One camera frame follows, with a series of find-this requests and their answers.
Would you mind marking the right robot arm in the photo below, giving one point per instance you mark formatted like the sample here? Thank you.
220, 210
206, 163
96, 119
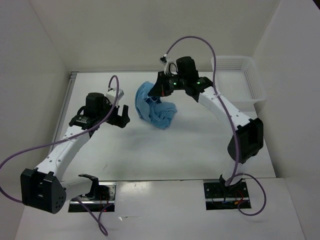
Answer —
247, 134

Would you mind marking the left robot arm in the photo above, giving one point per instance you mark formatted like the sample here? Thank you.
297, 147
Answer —
43, 187

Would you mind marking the white plastic basket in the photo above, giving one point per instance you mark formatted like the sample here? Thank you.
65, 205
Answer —
238, 80

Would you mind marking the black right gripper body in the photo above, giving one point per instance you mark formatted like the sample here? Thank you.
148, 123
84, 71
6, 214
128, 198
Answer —
172, 83

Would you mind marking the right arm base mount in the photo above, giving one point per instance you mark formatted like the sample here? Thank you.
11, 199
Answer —
218, 199

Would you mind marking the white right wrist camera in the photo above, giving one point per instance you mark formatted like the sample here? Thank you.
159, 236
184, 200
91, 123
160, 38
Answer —
167, 62

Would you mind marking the light blue shorts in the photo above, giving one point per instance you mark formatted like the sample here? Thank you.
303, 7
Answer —
151, 109

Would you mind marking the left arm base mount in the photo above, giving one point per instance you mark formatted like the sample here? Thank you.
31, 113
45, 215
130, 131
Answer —
104, 200

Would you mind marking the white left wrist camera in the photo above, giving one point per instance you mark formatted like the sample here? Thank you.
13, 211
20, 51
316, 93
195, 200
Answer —
114, 95

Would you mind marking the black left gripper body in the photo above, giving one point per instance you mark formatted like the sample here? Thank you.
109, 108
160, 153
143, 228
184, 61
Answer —
110, 120

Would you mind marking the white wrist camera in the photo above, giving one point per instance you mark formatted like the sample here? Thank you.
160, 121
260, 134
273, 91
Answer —
167, 62
114, 95

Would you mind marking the aluminium table edge rail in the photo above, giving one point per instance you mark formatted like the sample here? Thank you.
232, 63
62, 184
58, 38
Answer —
65, 103

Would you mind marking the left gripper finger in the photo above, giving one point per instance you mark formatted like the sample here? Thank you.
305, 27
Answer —
125, 115
116, 120

